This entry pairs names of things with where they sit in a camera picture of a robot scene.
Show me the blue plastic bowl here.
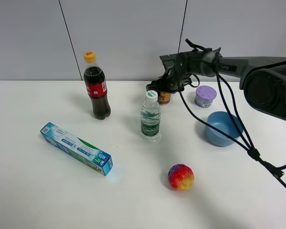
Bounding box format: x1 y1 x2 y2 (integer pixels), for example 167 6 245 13
204 111 244 147

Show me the rainbow bumpy ball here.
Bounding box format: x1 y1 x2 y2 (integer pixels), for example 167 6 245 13
167 164 195 191

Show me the blue toothpaste box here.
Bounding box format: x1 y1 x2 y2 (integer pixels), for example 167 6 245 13
40 122 113 176

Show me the gold energy drink can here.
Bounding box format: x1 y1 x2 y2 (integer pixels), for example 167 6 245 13
158 92 171 105

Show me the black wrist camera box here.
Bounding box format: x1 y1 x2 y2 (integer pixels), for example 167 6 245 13
160 53 177 70

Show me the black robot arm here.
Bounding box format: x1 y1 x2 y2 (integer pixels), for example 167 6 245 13
146 48 286 121

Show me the cola bottle yellow cap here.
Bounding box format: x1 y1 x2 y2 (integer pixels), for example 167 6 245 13
83 51 111 120

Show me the purple lidded small container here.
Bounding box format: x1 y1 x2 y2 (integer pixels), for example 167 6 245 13
194 85 217 108

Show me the clear water bottle green label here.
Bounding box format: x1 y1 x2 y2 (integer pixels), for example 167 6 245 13
141 90 161 143

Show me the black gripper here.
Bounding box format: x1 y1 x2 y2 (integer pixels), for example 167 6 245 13
146 50 206 93

